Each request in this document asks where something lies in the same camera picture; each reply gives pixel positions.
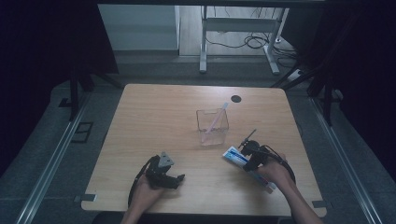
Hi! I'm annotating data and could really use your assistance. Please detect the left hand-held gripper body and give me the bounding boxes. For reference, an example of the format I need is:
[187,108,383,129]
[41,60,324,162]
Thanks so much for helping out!
[145,151,179,189]

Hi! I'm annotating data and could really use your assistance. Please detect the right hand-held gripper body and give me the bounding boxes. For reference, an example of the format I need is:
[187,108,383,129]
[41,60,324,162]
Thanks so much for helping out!
[237,128,288,172]

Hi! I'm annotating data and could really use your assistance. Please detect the blue white toothpaste tube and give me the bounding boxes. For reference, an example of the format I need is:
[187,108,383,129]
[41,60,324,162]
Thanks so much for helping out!
[221,146,277,194]

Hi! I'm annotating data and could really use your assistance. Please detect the clear plastic container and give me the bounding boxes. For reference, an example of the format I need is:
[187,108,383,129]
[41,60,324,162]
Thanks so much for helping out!
[195,107,231,147]

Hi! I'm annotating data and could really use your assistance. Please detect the pink toothbrush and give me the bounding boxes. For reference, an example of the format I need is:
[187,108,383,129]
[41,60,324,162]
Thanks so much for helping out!
[203,102,230,135]

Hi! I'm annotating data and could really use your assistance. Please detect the person's right hand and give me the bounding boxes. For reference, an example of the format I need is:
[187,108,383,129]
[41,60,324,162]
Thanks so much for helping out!
[257,153,296,189]

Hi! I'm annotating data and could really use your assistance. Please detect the person's left hand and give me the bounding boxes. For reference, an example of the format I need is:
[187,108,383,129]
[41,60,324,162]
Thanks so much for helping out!
[133,174,166,209]

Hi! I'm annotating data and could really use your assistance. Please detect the black metal stand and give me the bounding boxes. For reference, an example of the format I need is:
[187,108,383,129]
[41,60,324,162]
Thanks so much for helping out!
[67,70,124,122]
[270,59,336,127]

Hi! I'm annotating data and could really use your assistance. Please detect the white power strip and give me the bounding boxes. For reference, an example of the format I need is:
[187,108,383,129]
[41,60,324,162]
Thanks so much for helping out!
[286,69,304,83]

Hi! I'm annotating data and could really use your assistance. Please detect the dark curtain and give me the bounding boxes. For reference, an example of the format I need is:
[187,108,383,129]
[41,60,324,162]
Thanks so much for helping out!
[0,0,120,176]
[279,0,396,174]

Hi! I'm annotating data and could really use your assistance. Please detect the aluminium floor rail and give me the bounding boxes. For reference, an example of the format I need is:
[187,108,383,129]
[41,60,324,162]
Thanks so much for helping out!
[309,96,383,224]
[15,90,92,224]

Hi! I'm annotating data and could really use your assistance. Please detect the black floor cables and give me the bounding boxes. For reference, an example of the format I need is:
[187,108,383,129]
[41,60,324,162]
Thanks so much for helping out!
[205,7,301,68]

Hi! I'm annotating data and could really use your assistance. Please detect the white desk frame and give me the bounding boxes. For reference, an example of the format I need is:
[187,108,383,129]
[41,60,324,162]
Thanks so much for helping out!
[199,5,290,76]

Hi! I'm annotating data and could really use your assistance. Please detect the white wall panel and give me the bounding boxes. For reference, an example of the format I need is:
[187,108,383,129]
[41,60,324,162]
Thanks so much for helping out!
[97,4,181,51]

